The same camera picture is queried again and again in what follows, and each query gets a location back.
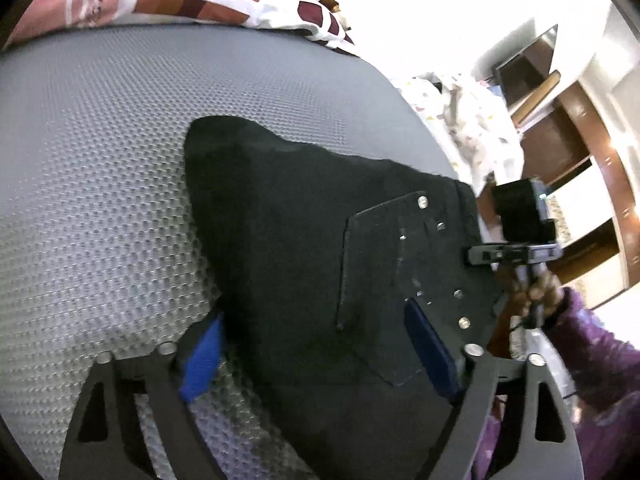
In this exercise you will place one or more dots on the person's right hand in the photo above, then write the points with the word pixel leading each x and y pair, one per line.
pixel 552 295

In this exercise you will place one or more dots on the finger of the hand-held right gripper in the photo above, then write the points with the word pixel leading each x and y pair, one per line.
pixel 482 255

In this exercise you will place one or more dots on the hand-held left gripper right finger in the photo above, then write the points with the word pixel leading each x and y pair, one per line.
pixel 430 350

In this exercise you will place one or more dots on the grey textured bed mat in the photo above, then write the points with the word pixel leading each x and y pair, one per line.
pixel 100 185

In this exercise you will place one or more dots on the white dotted cloth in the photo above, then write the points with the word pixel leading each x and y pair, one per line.
pixel 475 120

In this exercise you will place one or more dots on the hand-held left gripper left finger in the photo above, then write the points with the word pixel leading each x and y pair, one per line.
pixel 202 360

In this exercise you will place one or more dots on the person's right forearm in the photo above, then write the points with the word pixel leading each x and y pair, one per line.
pixel 600 370

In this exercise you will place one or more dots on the black pants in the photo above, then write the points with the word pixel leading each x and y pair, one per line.
pixel 290 260

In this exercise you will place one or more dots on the black flat screen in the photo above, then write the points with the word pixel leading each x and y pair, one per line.
pixel 530 65

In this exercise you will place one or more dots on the brown wooden shelf unit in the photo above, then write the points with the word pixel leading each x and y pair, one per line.
pixel 555 145

